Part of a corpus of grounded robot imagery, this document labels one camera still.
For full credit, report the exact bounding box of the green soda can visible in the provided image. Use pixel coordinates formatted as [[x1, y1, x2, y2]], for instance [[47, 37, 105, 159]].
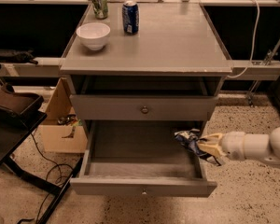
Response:
[[91, 0, 108, 20]]

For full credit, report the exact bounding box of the black floor cable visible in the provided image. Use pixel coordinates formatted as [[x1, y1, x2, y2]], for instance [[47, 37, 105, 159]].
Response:
[[15, 131, 76, 224]]

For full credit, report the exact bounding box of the grey drawer cabinet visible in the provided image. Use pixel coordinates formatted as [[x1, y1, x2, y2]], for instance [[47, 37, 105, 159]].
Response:
[[59, 2, 233, 133]]

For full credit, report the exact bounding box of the black side table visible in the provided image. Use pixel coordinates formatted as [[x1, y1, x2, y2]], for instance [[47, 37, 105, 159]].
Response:
[[0, 64, 83, 224]]

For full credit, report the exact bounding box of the brown pad on table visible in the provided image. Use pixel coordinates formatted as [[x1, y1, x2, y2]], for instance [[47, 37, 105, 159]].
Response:
[[0, 83, 44, 117]]

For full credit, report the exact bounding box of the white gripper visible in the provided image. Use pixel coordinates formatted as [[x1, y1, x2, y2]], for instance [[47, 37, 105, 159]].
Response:
[[198, 132, 245, 161]]

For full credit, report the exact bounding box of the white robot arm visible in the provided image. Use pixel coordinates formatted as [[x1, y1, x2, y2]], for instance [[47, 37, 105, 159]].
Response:
[[198, 127, 280, 169]]

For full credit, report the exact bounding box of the grey upper drawer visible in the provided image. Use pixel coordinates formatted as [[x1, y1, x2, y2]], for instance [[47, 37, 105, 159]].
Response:
[[70, 91, 217, 121]]

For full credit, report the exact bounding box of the cardboard box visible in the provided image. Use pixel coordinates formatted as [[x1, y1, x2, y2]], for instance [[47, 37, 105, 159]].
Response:
[[39, 78, 87, 153]]

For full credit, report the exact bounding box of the blue soda can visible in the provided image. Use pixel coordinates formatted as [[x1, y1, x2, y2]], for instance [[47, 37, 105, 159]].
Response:
[[122, 0, 139, 35]]

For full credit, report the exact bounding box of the metal frame rail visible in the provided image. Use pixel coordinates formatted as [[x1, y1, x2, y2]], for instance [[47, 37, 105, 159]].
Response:
[[0, 58, 280, 81]]

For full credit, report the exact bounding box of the grey open lower drawer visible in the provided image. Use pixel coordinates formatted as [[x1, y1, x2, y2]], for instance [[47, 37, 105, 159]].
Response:
[[71, 120, 217, 197]]

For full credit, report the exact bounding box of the white ceramic bowl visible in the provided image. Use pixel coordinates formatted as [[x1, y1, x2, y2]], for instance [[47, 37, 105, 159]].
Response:
[[76, 22, 111, 50]]

